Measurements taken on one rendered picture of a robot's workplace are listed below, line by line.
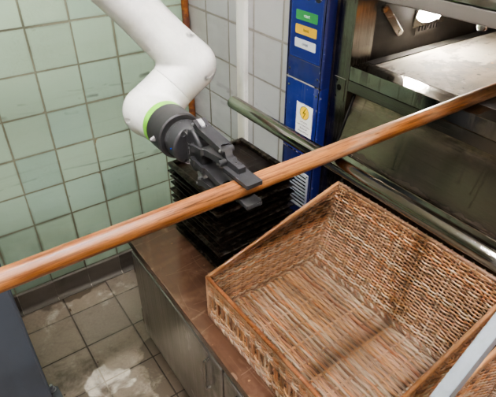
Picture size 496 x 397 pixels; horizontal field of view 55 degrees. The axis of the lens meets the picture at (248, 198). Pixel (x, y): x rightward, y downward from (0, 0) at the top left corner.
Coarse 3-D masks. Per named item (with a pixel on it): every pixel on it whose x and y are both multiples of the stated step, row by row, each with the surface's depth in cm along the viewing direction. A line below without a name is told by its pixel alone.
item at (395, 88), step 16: (368, 64) 128; (352, 80) 128; (368, 80) 123; (384, 80) 119; (400, 80) 118; (400, 96) 116; (416, 96) 112; (432, 96) 110; (448, 96) 110; (464, 112) 103; (480, 112) 102; (480, 128) 101
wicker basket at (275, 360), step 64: (256, 256) 134; (320, 256) 149; (384, 256) 130; (448, 256) 116; (256, 320) 131; (320, 320) 131; (384, 320) 131; (448, 320) 118; (320, 384) 115; (384, 384) 115
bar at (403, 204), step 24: (264, 120) 102; (312, 144) 92; (336, 168) 86; (384, 192) 79; (408, 216) 76; (432, 216) 73; (456, 240) 70; (480, 240) 68; (480, 336) 64; (480, 360) 64; (456, 384) 64
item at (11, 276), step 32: (480, 96) 104; (384, 128) 90; (288, 160) 80; (320, 160) 82; (224, 192) 73; (128, 224) 66; (160, 224) 68; (32, 256) 61; (64, 256) 61; (0, 288) 58
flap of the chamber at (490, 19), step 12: (384, 0) 93; (396, 0) 91; (408, 0) 89; (420, 0) 87; (432, 0) 85; (444, 0) 84; (432, 12) 86; (444, 12) 84; (456, 12) 82; (468, 12) 80; (480, 12) 79; (492, 12) 77; (480, 24) 79; (492, 24) 78
